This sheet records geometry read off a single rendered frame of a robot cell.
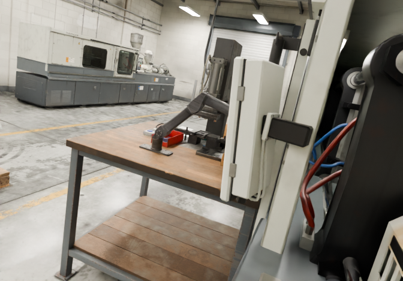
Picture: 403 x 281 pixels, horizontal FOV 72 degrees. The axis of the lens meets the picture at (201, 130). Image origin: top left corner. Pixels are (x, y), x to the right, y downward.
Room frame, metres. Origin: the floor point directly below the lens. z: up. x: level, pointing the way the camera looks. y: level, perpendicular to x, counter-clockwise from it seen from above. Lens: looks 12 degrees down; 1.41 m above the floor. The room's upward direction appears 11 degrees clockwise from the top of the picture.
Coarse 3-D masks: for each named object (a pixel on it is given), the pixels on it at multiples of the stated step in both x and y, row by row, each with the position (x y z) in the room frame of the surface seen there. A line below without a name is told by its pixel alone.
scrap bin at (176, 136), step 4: (172, 132) 1.94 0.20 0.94; (176, 132) 1.93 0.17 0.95; (180, 132) 1.92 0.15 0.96; (168, 136) 1.95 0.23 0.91; (172, 136) 1.94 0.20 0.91; (176, 136) 1.79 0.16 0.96; (180, 136) 1.86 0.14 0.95; (168, 140) 1.68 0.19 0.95; (172, 140) 1.74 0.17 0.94; (176, 140) 1.81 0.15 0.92; (180, 140) 1.87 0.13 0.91; (164, 144) 1.68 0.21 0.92; (168, 144) 1.69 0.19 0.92; (172, 144) 1.75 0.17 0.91
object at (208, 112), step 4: (204, 108) 1.86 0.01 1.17; (208, 108) 1.85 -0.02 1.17; (212, 108) 1.84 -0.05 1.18; (200, 112) 1.88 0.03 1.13; (204, 112) 1.87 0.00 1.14; (208, 112) 1.88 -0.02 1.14; (212, 112) 1.87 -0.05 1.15; (216, 112) 1.91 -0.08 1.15; (200, 116) 1.88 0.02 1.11; (204, 116) 1.87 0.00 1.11; (208, 116) 1.86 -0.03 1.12; (212, 116) 1.85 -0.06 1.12; (216, 116) 1.84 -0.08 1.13; (220, 116) 1.93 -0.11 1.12
